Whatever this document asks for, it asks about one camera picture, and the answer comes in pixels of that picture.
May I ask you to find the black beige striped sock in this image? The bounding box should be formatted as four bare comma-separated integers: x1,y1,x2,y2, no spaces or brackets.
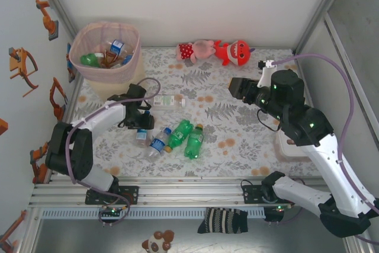
197,207,249,235

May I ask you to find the white square plastic box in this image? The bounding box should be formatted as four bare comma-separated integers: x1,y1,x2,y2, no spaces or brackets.
277,136,311,164

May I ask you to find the aluminium rail frame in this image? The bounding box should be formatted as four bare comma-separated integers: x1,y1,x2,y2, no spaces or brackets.
29,175,355,208

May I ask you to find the pink plush pig toy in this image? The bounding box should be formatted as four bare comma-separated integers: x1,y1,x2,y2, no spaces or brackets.
176,39,216,64

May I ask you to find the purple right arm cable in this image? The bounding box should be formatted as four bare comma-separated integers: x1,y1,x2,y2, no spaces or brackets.
265,53,379,245

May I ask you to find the pink mesh bin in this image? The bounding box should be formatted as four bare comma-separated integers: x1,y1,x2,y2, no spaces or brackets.
68,20,146,103

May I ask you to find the clear bottle green white label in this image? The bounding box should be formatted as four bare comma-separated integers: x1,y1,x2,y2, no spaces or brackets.
152,94,187,109

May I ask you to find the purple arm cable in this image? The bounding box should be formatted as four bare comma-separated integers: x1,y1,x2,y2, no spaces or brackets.
265,53,379,245
65,77,162,228

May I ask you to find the red plush shark toy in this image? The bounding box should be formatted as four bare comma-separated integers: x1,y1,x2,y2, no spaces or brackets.
213,39,252,67

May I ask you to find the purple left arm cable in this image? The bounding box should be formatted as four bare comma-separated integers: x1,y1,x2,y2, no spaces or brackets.
65,77,162,228

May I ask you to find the brown white plush toy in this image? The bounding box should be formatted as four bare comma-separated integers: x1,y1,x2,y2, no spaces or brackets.
141,229,175,253

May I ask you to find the green bottle yellow cap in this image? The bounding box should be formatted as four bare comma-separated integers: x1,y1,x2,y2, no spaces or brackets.
184,124,205,161
164,119,195,153
79,52,102,68

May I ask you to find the white slotted cable duct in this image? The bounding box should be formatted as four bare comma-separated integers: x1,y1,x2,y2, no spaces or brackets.
40,206,266,220

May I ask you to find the floral tablecloth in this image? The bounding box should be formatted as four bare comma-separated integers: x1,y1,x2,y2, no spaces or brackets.
69,46,329,178

